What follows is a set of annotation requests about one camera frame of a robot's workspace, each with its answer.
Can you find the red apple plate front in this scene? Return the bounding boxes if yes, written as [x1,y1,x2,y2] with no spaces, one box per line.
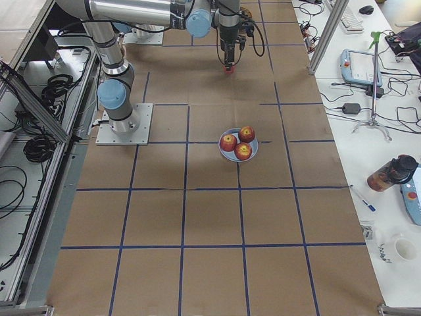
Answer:
[234,142,253,161]

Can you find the red apple plate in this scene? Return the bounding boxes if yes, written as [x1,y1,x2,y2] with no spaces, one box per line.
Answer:
[234,142,253,161]
[219,134,237,152]
[237,126,255,143]

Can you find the white keyboard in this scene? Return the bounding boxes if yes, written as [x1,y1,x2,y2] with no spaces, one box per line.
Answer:
[339,6,364,34]

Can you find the aluminium frame post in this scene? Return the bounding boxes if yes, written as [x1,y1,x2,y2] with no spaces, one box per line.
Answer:
[308,0,349,75]

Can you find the black computer mouse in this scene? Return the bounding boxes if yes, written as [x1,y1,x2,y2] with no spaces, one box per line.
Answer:
[359,5,374,15]

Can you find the brown drink bottle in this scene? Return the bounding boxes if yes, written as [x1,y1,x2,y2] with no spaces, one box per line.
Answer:
[366,154,418,192]

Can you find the red apple plate top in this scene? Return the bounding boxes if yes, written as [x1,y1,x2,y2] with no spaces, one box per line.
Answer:
[237,126,255,143]

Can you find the light blue plate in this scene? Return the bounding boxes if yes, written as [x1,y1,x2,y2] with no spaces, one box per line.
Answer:
[218,128,259,163]

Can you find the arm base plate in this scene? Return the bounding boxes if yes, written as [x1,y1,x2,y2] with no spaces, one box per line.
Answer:
[95,103,153,145]
[122,29,163,45]

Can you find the green reacher grabber tool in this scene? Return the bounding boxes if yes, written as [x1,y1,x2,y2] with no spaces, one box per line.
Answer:
[352,32,392,142]

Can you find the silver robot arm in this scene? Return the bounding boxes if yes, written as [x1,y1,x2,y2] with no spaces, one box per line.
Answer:
[215,0,246,72]
[58,1,211,134]

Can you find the teach pendant tablet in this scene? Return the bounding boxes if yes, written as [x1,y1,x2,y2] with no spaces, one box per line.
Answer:
[340,49,374,86]

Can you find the left braided black cable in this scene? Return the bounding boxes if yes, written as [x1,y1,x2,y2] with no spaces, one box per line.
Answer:
[215,13,266,65]

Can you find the blue white pen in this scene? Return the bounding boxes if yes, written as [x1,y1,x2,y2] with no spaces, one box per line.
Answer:
[349,184,376,212]

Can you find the white mug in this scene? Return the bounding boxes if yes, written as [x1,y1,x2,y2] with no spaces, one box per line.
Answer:
[378,235,417,264]

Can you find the red apple plate left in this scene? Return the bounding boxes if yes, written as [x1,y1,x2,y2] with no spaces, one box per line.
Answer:
[219,134,237,152]

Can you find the black power adapter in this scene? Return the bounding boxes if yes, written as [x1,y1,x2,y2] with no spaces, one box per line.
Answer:
[341,103,361,115]

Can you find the woven wicker basket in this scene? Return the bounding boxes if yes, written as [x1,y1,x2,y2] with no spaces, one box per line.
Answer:
[240,7,253,18]

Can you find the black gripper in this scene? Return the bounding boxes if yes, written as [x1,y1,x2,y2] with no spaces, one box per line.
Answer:
[219,28,246,65]

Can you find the red yellow apple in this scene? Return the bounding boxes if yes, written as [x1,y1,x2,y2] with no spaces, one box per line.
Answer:
[223,65,235,74]

